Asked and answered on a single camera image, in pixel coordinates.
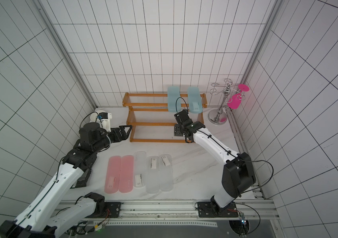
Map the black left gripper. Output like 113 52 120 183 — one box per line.
93 125 133 152

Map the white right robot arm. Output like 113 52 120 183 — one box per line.
174 110 256 211

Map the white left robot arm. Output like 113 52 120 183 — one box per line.
0 122 132 238

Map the pink pencil case inner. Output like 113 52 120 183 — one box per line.
119 155 134 193

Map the pink pencil case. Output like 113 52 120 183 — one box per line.
119 155 134 193
104 156 121 194

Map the pink pencil case outer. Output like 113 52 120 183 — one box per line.
104 156 121 194

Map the white ceramic bowl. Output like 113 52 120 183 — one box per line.
90 110 105 122

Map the chrome cup holder stand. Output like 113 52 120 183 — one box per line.
208 78 241 125

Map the small green circuit board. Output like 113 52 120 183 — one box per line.
235 212 249 235

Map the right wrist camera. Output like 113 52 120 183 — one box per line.
174 109 190 125

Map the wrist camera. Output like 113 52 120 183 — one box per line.
97 111 112 132
174 109 190 125

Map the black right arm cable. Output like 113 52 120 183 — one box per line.
175 97 274 236

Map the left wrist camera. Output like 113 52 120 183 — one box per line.
97 111 112 132

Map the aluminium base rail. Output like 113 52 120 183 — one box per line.
58 198 280 222

